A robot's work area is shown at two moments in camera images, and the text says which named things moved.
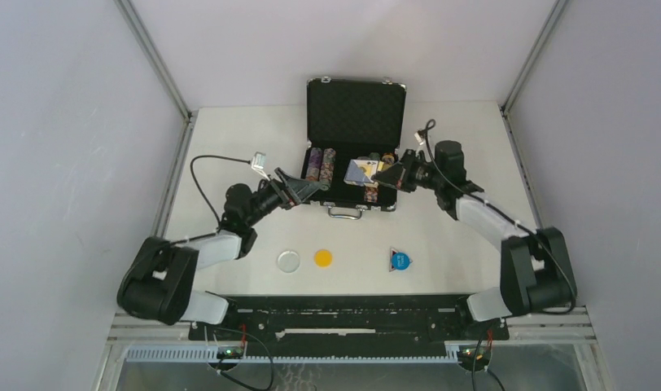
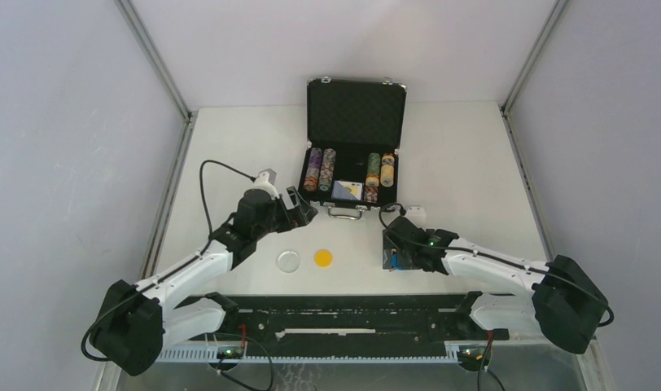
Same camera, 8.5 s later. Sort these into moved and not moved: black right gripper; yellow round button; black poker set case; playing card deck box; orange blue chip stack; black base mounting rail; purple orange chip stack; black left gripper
Moved: black right gripper; playing card deck box; black left gripper
Not moved: purple orange chip stack; orange blue chip stack; black poker set case; black base mounting rail; yellow round button
